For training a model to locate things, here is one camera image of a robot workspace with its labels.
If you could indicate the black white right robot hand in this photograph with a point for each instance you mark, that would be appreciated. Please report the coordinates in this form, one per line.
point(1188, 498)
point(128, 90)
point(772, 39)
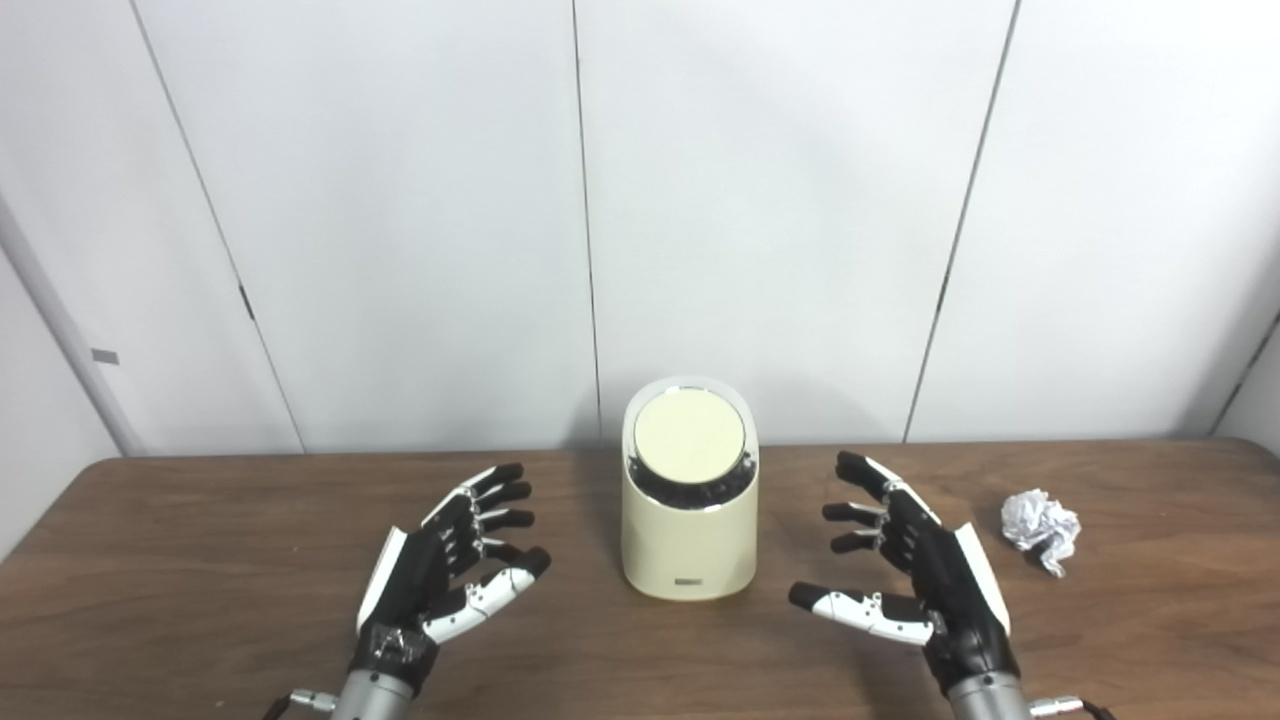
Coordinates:
point(950, 590)

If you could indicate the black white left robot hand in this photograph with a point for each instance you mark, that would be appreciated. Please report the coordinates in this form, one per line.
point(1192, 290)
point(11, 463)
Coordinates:
point(410, 575)

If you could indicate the white paper ball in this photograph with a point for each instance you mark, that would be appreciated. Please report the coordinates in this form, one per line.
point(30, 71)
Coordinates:
point(1040, 525)

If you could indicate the cream-colored cylindrical bin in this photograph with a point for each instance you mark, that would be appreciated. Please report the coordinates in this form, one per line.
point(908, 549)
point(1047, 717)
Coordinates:
point(688, 545)

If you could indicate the cream round bin lid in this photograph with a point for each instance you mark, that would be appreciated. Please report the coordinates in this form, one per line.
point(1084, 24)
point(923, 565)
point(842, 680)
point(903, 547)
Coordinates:
point(689, 435)

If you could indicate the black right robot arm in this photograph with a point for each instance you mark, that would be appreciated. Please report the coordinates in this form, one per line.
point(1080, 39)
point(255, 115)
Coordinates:
point(990, 700)

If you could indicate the small grey wall tag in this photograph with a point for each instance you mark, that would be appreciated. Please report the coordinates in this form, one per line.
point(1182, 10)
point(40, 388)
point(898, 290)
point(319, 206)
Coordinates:
point(105, 356)

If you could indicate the white partition corner post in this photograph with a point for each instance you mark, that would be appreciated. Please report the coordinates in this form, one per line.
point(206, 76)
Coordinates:
point(70, 325)

